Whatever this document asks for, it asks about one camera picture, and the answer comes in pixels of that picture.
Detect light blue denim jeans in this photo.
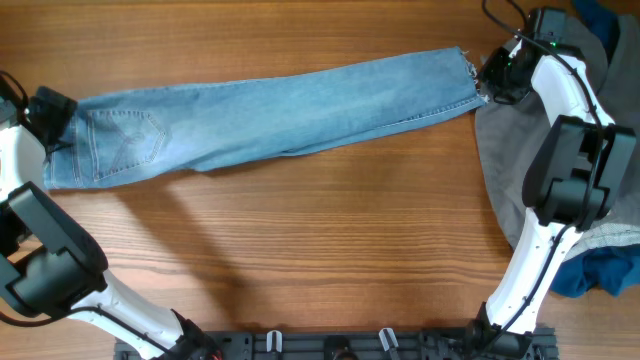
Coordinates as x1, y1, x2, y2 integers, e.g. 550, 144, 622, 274
44, 47, 484, 189

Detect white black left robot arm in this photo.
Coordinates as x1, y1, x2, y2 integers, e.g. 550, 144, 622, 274
1, 72, 223, 359

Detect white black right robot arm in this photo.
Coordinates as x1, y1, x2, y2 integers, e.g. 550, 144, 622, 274
464, 43, 636, 358

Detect grey garment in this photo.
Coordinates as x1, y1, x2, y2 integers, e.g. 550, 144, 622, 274
475, 15, 639, 259

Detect dark blue garment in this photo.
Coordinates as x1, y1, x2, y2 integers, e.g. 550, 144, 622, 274
552, 1, 639, 298

